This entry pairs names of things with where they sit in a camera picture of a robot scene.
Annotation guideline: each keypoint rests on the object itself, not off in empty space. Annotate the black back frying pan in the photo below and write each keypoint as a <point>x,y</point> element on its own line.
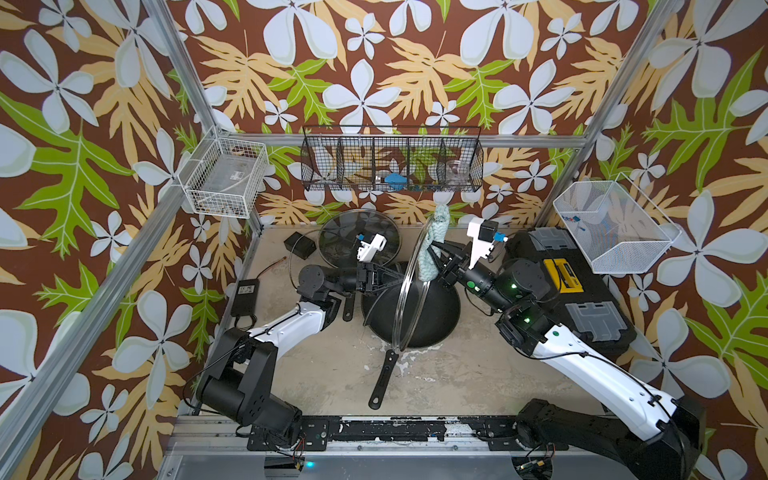
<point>342,281</point>

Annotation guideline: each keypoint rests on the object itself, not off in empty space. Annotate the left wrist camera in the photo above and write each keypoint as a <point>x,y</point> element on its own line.
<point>369,246</point>

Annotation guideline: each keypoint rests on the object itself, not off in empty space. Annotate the blue object in basket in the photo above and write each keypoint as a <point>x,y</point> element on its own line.
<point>395,181</point>

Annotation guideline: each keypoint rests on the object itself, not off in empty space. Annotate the white wire basket left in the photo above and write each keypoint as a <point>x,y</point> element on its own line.
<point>223,175</point>

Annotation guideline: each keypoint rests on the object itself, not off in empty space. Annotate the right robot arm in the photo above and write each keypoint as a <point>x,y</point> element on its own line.
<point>653,434</point>

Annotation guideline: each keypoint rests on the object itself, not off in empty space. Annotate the black power adapter brick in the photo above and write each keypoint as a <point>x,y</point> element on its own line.
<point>245,298</point>

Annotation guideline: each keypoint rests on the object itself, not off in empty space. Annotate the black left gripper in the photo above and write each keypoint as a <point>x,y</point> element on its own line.
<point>368,278</point>

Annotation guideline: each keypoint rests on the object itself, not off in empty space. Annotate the small black battery box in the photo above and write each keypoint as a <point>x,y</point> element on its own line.
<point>300,245</point>

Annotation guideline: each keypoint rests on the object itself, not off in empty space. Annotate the white wire basket right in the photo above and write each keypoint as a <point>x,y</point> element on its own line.
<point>618,228</point>

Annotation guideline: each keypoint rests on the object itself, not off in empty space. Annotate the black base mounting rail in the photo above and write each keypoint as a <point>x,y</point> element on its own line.
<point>497,432</point>

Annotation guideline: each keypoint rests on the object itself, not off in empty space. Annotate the aluminium frame post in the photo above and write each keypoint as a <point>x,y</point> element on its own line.
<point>181,60</point>

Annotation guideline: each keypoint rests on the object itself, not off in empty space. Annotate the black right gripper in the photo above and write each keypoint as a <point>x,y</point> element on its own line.
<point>451,269</point>

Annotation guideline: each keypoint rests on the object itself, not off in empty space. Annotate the black wire basket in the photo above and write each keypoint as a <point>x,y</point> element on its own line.
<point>359,157</point>

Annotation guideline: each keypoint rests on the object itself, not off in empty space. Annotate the glass lid with steel rim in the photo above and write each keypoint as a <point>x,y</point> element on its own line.
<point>411,297</point>

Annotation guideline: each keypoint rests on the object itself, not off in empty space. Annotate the black yellow tool case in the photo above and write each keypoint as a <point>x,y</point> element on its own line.
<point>579,298</point>

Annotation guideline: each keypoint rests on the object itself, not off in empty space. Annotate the glass lid on back pan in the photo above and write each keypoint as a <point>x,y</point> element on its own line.
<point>338,243</point>

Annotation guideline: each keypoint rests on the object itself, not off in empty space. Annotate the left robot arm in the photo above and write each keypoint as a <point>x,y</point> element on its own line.
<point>237,381</point>

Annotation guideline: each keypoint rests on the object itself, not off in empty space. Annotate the light green fluffy cloth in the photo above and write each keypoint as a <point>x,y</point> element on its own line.
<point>433,234</point>

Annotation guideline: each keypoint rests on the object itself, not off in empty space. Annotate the white wire basket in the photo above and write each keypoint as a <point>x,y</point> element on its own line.
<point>618,228</point>
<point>223,175</point>

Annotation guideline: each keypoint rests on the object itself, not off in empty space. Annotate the black front frying pan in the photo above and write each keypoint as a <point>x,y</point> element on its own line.
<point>439,318</point>

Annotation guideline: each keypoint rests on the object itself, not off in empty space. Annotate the black frying pan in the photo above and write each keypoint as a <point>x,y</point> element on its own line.
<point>342,281</point>
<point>439,318</point>

